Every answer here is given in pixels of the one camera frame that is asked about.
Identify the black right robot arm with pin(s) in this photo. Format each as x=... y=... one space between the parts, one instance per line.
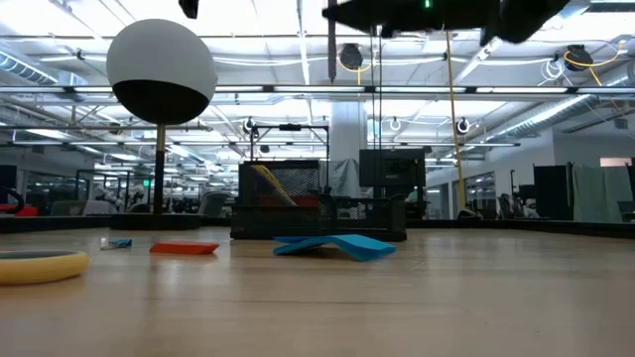
x=526 y=17

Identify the white globe table lamp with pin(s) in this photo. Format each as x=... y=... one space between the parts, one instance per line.
x=159 y=59

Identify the red cart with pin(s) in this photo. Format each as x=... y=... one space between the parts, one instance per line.
x=25 y=211

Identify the pale green panel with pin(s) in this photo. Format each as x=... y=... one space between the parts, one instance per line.
x=597 y=193

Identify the black cabinet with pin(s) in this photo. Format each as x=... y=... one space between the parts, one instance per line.
x=553 y=193

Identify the small blue push pin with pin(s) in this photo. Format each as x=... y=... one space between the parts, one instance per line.
x=121 y=243

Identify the black background rig frame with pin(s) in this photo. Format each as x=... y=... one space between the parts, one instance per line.
x=290 y=127

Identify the black aluminium table frame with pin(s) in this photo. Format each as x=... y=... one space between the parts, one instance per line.
x=496 y=227

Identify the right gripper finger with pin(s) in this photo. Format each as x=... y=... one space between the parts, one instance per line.
x=364 y=17

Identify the blue sticky note pad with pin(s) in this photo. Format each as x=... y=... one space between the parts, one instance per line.
x=357 y=246

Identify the black monitor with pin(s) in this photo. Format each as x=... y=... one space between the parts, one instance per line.
x=392 y=168

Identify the black mesh desk organizer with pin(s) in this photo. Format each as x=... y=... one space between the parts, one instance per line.
x=278 y=223

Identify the red eraser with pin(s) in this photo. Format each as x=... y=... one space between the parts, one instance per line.
x=183 y=248

